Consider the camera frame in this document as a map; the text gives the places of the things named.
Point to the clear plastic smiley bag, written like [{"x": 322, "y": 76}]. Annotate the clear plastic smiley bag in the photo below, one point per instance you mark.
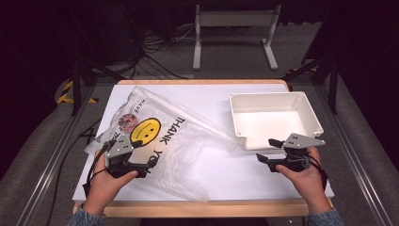
[{"x": 175, "y": 150}]

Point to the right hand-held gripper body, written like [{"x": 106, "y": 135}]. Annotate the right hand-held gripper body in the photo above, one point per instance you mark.
[{"x": 298, "y": 142}]

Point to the person's left hand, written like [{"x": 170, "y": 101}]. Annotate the person's left hand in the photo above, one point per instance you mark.
[{"x": 102, "y": 188}]

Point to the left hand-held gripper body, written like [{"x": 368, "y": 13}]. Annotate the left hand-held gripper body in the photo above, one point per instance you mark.
[{"x": 120, "y": 148}]

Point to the black tripod stand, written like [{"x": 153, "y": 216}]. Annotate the black tripod stand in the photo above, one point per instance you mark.
[
  {"x": 76, "y": 91},
  {"x": 333, "y": 91}
]

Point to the white metal stand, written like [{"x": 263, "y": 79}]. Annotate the white metal stand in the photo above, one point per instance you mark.
[{"x": 235, "y": 19}]

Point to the person's right hand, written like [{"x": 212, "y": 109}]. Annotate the person's right hand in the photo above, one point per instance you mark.
[{"x": 309, "y": 185}]

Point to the white plastic bin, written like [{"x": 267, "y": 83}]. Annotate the white plastic bin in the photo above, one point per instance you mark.
[{"x": 269, "y": 125}]

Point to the aluminium frame rail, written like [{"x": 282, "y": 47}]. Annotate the aluminium frame rail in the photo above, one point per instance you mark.
[
  {"x": 61, "y": 147},
  {"x": 346, "y": 147}
]

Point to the yellow black floor tape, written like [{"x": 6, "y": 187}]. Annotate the yellow black floor tape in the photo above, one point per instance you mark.
[{"x": 64, "y": 98}]

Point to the white table sheet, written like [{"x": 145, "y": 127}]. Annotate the white table sheet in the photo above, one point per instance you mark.
[{"x": 204, "y": 100}]

